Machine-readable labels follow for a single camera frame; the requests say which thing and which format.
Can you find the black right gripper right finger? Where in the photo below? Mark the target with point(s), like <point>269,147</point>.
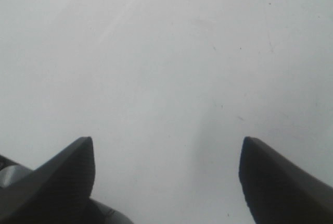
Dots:
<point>278,191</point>

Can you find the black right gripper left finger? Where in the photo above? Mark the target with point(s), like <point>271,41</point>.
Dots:
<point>56,192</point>

